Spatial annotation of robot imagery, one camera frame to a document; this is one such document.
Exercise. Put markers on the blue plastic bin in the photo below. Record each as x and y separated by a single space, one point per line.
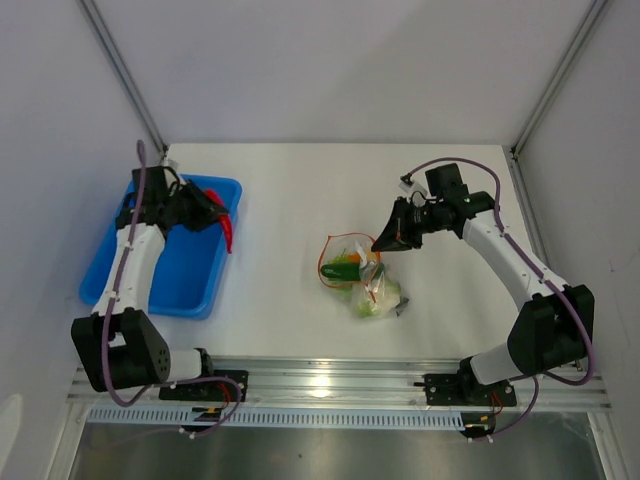
186 278

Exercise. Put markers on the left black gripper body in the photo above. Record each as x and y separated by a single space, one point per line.
185 202

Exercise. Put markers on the left aluminium frame post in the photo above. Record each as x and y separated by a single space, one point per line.
110 48

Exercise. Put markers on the white green cauliflower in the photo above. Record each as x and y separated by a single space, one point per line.
381 297

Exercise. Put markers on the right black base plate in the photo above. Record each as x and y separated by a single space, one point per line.
461 390

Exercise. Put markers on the red chili pepper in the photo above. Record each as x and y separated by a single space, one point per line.
224 220

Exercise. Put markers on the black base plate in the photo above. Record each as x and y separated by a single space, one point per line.
210 391
461 390

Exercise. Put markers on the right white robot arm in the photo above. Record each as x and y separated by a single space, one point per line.
554 326

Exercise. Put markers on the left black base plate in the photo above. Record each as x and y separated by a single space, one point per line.
210 391

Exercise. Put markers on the white slotted cable duct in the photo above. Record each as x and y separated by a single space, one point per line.
415 419

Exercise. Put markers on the aluminium frame post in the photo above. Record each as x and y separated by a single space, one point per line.
571 53
110 48

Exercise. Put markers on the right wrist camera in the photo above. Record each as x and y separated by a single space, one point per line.
411 187

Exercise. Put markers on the yellow mango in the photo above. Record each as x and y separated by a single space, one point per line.
364 258

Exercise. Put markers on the clear zip top bag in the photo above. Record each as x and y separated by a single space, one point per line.
352 242

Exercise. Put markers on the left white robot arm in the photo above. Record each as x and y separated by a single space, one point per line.
117 343

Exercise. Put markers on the green lettuce piece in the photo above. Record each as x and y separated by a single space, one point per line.
343 257

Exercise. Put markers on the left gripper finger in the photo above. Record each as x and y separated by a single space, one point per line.
201 221
206 201

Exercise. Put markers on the green cucumber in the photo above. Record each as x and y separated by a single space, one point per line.
344 272

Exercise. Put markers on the right aluminium frame post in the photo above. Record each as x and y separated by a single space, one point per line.
571 53

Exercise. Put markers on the aluminium mounting rail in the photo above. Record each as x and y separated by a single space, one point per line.
359 384

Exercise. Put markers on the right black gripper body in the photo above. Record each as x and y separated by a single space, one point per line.
420 221

